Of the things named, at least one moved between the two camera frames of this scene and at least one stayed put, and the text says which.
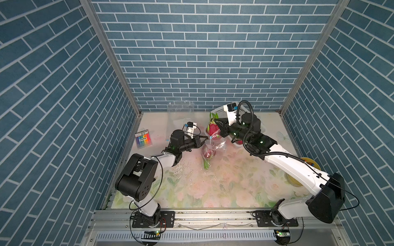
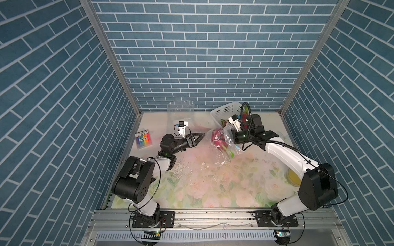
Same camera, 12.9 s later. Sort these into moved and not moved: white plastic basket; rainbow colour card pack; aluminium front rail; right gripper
Moved: right gripper
Not moved: white plastic basket; aluminium front rail; rainbow colour card pack
